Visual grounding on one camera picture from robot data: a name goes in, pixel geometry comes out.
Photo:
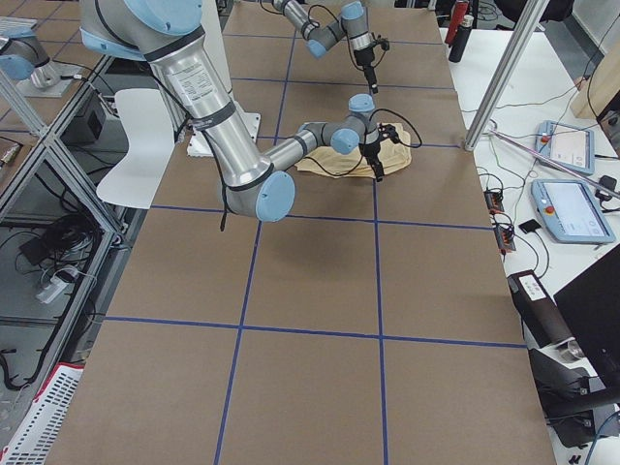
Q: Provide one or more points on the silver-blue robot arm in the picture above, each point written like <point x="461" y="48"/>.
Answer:
<point x="168" y="35"/>
<point x="350" y="25"/>

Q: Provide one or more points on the white perforated basket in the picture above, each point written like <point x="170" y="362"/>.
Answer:
<point x="36" y="434"/>

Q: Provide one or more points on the blue teach pendant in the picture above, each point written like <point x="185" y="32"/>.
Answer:
<point x="571" y="146"/>
<point x="569" y="213"/>

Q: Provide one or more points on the black box with label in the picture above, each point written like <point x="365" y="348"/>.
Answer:
<point x="537" y="309"/>

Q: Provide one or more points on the cream long-sleeve printed shirt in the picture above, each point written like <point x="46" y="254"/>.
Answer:
<point x="326" y="161"/>

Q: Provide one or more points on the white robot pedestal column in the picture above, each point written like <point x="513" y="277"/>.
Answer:
<point x="213" y="45"/>

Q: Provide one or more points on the black water bottle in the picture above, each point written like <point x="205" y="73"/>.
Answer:
<point x="461" y="39"/>

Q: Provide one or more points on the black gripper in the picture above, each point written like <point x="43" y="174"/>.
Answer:
<point x="363" y="58"/>
<point x="371" y="148"/>

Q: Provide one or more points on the black monitor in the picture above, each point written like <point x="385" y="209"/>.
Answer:
<point x="589" y="304"/>

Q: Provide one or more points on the near blue teach pendant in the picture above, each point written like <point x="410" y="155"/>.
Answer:
<point x="569" y="213"/>

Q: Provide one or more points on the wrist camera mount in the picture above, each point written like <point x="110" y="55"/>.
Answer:
<point x="389" y="132"/>
<point x="381" y="42"/>

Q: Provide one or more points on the red water bottle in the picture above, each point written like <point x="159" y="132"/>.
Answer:
<point x="460" y="9"/>

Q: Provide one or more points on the white plastic chair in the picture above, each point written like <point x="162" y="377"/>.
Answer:
<point x="134" y="181"/>

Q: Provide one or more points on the aluminium frame post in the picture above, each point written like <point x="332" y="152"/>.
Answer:
<point x="531" y="15"/>

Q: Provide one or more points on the far blue teach pendant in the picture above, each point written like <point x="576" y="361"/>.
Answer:
<point x="571" y="146"/>

